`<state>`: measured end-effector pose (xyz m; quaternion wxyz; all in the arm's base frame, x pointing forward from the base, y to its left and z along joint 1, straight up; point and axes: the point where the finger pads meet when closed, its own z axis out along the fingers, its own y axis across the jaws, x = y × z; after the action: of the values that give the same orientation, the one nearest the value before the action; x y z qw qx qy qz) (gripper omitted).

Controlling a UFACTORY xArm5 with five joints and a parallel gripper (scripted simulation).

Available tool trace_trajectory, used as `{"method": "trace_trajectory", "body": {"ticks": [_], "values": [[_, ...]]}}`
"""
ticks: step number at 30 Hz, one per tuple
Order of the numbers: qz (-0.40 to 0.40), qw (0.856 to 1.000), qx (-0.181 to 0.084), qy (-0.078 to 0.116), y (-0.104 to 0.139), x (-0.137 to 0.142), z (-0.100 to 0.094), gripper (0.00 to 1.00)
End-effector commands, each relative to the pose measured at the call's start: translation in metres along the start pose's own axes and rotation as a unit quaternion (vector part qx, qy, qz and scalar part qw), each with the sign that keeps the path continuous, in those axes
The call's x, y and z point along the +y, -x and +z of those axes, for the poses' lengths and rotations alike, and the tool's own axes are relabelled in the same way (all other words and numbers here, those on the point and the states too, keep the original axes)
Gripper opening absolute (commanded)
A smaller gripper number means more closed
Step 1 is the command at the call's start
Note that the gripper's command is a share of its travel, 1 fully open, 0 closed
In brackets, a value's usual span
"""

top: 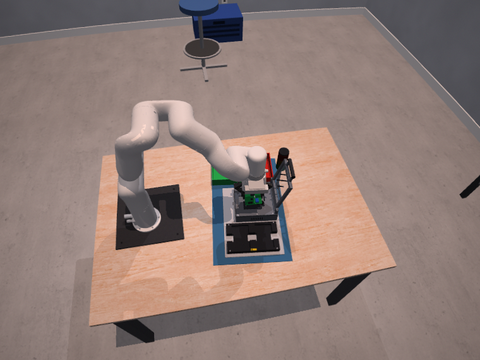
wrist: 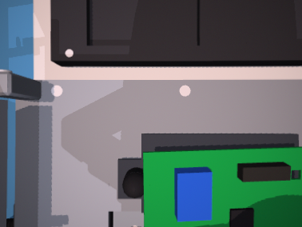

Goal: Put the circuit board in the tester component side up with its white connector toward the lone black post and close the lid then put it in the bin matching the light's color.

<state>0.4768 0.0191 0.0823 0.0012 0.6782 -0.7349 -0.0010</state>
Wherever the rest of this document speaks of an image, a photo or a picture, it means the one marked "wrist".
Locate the green circuit board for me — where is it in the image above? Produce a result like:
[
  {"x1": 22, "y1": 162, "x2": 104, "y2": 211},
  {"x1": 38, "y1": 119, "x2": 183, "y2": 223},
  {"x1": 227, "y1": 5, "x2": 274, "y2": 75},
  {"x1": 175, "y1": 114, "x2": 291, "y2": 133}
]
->
[{"x1": 143, "y1": 146, "x2": 302, "y2": 227}]

